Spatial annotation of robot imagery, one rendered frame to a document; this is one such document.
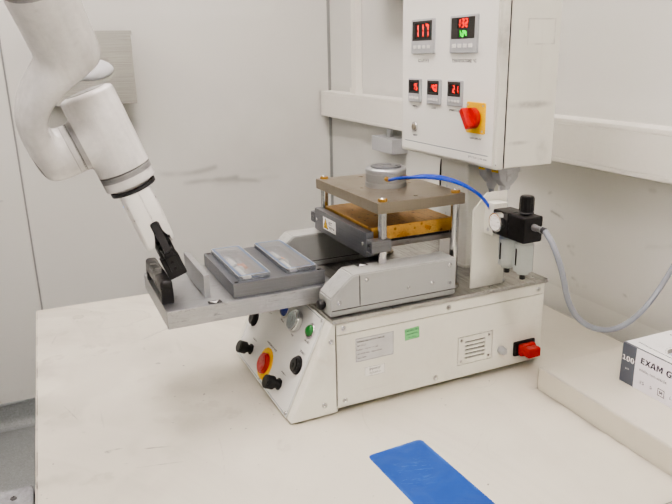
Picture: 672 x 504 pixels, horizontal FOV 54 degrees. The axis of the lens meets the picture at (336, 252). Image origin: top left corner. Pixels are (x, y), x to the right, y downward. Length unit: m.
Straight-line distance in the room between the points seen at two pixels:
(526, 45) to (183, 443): 0.88
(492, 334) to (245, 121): 1.65
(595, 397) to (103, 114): 0.91
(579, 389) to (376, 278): 0.40
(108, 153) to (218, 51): 1.62
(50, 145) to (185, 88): 1.61
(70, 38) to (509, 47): 0.70
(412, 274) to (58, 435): 0.66
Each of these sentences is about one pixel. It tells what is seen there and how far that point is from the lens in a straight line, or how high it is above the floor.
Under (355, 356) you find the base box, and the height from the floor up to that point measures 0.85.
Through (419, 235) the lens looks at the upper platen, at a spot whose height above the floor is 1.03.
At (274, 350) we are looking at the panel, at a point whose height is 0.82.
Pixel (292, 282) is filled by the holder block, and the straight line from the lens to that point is 1.14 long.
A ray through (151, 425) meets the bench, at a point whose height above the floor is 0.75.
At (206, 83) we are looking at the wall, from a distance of 2.65.
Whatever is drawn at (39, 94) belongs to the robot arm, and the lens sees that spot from 1.01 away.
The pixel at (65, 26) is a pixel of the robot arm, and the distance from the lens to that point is 0.96.
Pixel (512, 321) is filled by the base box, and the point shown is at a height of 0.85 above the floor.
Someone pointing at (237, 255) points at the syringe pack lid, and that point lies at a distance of 1.23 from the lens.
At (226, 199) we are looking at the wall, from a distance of 2.71.
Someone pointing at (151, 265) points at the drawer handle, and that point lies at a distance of 1.19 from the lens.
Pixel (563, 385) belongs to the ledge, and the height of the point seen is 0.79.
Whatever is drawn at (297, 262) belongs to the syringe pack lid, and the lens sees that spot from 1.17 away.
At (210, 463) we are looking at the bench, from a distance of 1.10.
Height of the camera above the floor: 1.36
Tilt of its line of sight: 17 degrees down
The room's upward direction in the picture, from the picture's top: 1 degrees counter-clockwise
